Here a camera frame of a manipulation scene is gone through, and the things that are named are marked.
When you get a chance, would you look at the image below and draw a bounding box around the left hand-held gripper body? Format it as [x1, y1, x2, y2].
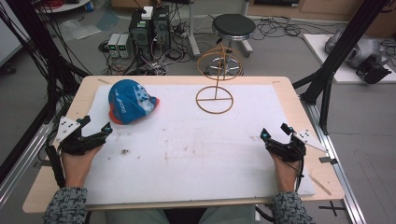
[55, 116, 106, 156]

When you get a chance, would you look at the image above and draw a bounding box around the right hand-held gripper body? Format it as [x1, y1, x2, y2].
[267, 130, 328, 163]

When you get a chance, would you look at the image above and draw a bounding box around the blue and orange cap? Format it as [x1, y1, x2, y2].
[107, 78, 161, 126]

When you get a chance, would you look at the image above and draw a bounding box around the golden wire hat stand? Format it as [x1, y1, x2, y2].
[195, 45, 245, 115]

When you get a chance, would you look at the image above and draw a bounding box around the person's left hand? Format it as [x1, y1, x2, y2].
[61, 145, 104, 189]

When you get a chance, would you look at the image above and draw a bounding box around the person's right hand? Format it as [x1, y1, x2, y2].
[270, 153, 302, 193]

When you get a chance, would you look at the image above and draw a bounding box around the black tape strip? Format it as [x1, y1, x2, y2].
[318, 156, 338, 166]

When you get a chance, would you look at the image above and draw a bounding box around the thin wooden stick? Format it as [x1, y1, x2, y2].
[309, 175, 332, 197]

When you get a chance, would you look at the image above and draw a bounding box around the black tape cross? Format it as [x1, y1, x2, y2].
[318, 200, 347, 217]

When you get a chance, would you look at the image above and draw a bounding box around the white foam mat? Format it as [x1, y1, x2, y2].
[83, 83, 316, 206]

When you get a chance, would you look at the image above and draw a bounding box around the white floor board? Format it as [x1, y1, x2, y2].
[302, 33, 396, 85]

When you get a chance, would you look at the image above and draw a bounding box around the grey power supply unit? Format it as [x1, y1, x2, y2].
[106, 33, 121, 59]
[117, 33, 133, 60]

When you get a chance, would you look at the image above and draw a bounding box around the person's right leg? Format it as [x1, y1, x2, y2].
[199, 204, 259, 224]

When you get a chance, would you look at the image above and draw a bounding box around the clear plastic sheet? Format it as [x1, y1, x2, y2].
[59, 19, 102, 41]

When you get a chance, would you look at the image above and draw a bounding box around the black computer tower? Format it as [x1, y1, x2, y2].
[128, 8, 154, 61]
[151, 5, 172, 53]

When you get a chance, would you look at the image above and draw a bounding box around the black device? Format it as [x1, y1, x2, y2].
[355, 55, 393, 85]

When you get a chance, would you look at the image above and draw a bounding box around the grey rounded device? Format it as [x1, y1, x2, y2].
[324, 28, 390, 70]

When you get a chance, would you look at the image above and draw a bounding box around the black round stool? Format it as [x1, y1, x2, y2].
[204, 13, 257, 77]

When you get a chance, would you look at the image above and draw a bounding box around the grey desk leg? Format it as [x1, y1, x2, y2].
[186, 0, 202, 60]

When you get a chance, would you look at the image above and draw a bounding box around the white adapter box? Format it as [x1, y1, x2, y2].
[140, 6, 154, 21]

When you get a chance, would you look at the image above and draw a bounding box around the right hand-held gripper cable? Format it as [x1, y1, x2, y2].
[293, 158, 305, 191]

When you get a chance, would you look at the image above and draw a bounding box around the hand-held gripper cable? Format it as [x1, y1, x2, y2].
[45, 145, 66, 189]
[293, 158, 305, 191]

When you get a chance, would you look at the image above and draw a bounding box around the left hand-held gripper cable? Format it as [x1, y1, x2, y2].
[45, 145, 66, 189]

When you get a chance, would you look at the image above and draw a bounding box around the aluminium rail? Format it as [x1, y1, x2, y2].
[0, 120, 55, 208]
[300, 94, 368, 224]

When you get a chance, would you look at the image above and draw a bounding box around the tangle of cables by towers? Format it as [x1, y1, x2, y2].
[98, 38, 194, 77]

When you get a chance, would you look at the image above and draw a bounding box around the black metal frame post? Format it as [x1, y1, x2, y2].
[292, 0, 390, 135]
[5, 0, 90, 125]

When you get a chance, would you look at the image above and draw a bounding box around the tangle of black floor cables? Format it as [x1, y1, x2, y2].
[251, 14, 339, 42]

